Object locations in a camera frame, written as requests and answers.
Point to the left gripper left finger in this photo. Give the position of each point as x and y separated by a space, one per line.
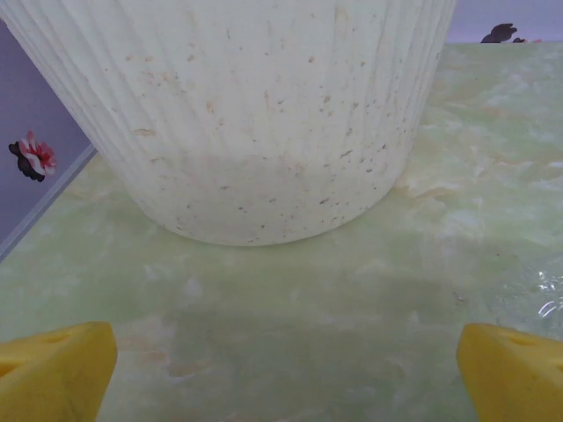
53 378

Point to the white speckled ribbed bin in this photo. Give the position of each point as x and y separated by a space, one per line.
264 132

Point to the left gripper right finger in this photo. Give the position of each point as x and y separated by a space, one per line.
514 382

